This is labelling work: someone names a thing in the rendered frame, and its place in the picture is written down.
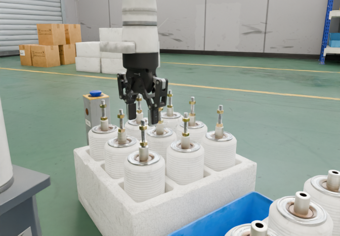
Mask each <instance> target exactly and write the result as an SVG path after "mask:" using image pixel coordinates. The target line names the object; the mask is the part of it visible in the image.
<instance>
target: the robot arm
mask: <svg viewBox="0 0 340 236"><path fill-rule="evenodd" d="M122 25H123V26H122V37H121V40H122V41H121V42H109V41H101V42H100V43H99V46H100V52H110V53H122V65H123V67H124V68H125V69H126V72H124V73H118V74H117V82H118V91H119V98H120V99H123V100H124V102H125V103H126V114H127V119H128V120H130V121H131V120H134V119H136V117H137V111H136V103H134V102H135V101H136V98H137V95H138V94H142V96H143V99H144V100H146V103H147V105H148V108H149V110H148V126H149V127H154V126H157V123H158V121H159V120H158V110H159V108H161V107H164V106H166V101H167V89H168V79H167V78H158V77H157V74H156V69H157V67H158V66H159V59H158V31H157V5H156V0H122ZM124 88H125V93H126V94H124V93H123V89H124ZM151 91H152V94H149V93H150V92H151ZM151 98H152V99H153V102H154V103H152V101H151ZM160 98H161V101H160ZM13 182H14V175H13V167H12V163H11V157H10V151H9V145H8V140H7V134H6V127H5V121H4V116H3V110H2V104H1V98H0V193H2V192H4V191H5V190H7V189H8V188H9V187H10V186H11V185H12V184H13Z"/></svg>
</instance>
